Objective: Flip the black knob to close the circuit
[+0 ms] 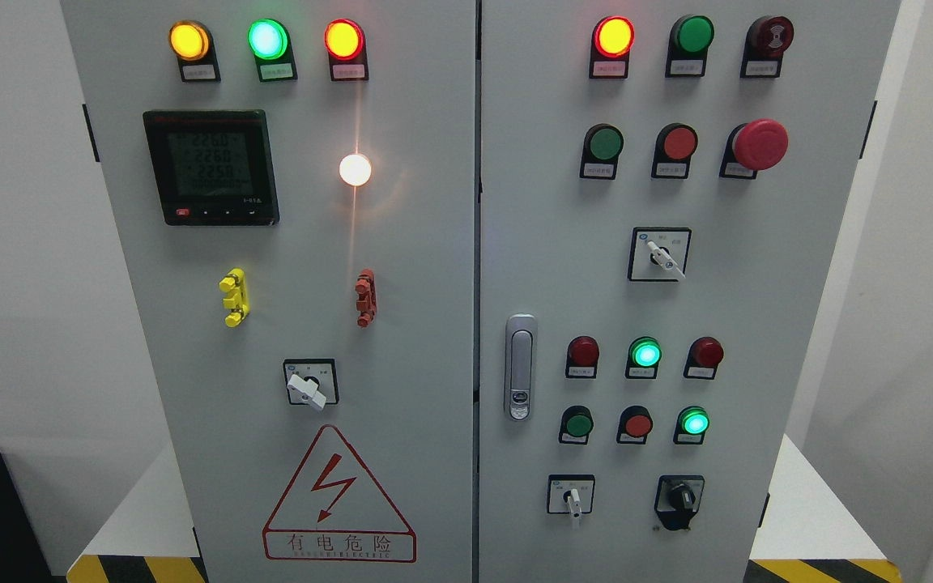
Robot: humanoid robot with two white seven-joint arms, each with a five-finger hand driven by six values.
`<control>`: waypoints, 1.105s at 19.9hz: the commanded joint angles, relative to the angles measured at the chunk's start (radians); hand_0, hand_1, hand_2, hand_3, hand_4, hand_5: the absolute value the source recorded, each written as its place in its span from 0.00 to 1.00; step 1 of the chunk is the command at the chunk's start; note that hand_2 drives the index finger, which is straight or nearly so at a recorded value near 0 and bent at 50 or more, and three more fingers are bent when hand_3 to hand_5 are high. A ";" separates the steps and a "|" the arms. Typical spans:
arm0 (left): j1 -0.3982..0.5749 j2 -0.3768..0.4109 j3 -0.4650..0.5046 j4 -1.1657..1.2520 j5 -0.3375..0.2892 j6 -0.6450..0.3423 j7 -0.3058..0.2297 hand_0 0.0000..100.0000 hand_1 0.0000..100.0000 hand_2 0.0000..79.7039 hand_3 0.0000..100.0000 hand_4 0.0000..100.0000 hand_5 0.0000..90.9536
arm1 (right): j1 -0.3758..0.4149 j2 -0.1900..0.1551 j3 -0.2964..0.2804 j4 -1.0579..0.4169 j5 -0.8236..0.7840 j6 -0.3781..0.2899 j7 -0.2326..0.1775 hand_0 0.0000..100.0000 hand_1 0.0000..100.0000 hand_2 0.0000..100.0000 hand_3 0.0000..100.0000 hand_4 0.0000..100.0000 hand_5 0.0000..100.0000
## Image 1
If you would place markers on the black knob selector switch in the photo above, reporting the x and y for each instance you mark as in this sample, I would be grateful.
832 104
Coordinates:
678 499

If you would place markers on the red terminal block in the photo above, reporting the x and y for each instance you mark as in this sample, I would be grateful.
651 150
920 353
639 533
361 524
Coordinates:
366 303

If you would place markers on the dark red indicator left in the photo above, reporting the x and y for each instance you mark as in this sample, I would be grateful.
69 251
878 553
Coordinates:
582 358

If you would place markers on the dark red indicator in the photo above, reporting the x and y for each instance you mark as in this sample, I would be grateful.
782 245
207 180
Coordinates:
582 358
704 356

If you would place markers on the white lit lamp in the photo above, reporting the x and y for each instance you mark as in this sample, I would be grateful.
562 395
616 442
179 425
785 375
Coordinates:
355 170

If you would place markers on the green push button lower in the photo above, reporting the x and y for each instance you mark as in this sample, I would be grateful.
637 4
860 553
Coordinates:
576 425

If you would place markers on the green push button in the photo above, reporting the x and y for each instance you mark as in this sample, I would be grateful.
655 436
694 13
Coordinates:
601 148
576 425

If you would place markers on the green lit indicator middle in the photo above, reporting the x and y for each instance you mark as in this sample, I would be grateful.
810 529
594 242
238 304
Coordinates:
643 358

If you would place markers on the green push button upper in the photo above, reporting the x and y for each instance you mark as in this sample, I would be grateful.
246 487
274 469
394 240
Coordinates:
601 148

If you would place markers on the grey left cabinet door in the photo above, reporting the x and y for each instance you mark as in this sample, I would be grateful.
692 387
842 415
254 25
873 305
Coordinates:
406 399

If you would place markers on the grey cabinet door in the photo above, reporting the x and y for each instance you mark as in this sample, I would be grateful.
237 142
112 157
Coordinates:
406 399
558 247

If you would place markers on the red push button lower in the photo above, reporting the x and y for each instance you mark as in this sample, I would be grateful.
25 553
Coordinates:
635 424

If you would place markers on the red push button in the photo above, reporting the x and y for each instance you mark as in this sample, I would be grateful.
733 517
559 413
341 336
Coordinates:
635 424
673 152

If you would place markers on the grey right cabinet door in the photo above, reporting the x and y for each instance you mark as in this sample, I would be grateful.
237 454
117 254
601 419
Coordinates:
558 247

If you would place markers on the yellow terminal block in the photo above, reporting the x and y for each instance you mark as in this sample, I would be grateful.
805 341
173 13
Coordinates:
234 289

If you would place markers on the dark red indicator right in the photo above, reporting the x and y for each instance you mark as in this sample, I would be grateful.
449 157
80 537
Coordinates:
704 356

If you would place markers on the red high voltage warning sticker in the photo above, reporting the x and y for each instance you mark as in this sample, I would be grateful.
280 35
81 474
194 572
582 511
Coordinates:
335 510

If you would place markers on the red push button upper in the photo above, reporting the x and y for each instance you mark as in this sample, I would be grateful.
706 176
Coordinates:
673 152

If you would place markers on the green lit indicator lower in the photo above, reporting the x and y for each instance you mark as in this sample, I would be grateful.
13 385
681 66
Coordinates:
691 426

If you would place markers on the red-rimmed yellow indicator light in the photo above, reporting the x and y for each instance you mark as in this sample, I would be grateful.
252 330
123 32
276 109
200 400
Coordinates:
346 51

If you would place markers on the black digital power meter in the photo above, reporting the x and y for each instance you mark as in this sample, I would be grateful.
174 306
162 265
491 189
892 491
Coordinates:
212 167

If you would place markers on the red lit indicator top right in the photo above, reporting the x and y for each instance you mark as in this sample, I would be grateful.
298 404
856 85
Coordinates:
611 43

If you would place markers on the green lit indicator light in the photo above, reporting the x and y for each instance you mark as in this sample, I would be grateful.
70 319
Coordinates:
269 42

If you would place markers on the red emergency stop mushroom button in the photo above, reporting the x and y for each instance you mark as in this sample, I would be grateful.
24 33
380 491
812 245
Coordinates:
752 147

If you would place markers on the dark green indicator top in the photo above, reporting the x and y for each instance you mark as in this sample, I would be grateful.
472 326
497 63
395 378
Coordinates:
689 41

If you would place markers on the dark red buzzer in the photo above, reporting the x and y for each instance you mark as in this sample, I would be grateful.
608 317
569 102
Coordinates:
767 40

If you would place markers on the silver door handle lock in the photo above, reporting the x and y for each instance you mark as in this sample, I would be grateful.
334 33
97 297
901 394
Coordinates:
520 334

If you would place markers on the white-handled selector switch left door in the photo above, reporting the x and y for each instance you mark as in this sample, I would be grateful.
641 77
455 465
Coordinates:
311 382

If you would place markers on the white-handled selector switch upper right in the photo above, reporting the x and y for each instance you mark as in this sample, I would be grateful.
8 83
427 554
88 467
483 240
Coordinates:
659 254

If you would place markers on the white-handled selector switch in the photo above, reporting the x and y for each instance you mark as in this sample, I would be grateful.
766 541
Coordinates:
659 254
570 494

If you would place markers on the white-handled selector switch lower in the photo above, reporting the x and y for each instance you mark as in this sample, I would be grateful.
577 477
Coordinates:
570 494

